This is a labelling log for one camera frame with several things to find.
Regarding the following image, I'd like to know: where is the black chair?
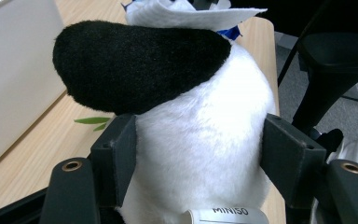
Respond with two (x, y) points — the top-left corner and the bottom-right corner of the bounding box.
(277, 0), (358, 147)

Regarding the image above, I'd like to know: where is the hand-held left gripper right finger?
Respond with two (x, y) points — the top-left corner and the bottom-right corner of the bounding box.
(259, 113), (328, 210)

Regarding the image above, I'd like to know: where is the white plastic bin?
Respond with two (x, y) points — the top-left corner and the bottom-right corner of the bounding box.
(0, 0), (68, 175)

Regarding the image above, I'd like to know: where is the white wet wipe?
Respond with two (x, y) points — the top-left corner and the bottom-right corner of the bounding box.
(125, 0), (269, 33)

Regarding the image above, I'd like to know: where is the panda plush toy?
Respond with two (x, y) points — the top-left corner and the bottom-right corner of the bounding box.
(51, 20), (277, 224)

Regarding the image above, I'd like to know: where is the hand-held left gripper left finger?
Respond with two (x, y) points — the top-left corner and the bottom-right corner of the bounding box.
(89, 113), (137, 208)

